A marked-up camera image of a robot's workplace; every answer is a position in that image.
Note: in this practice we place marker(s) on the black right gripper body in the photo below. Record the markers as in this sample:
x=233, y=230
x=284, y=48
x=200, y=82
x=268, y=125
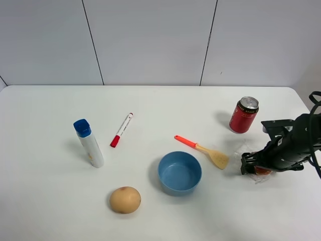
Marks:
x=284, y=154

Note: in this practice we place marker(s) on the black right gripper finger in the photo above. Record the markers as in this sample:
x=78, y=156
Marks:
x=248, y=166
x=252, y=155

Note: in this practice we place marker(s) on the jam cookie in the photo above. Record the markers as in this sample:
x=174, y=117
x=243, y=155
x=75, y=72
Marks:
x=260, y=175

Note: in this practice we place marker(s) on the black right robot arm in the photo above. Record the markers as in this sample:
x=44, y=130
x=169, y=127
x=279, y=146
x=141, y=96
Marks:
x=306, y=126

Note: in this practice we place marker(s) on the red soda can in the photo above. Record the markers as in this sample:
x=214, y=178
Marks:
x=244, y=114

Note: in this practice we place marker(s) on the blue plastic bowl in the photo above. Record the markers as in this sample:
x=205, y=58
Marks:
x=179, y=173

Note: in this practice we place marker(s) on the brown potato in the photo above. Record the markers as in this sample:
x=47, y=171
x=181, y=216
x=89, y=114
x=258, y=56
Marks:
x=125, y=200

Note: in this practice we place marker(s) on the red whiteboard marker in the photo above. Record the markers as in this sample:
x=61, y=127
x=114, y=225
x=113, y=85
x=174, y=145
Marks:
x=121, y=130

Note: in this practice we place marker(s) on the white bottle blue cap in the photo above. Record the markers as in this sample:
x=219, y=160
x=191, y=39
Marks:
x=89, y=142

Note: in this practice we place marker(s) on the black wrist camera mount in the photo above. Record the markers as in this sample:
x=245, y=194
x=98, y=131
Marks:
x=277, y=128

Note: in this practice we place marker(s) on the orange handled yellow spatula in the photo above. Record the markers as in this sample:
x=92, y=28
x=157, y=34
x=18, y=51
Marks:
x=219, y=159

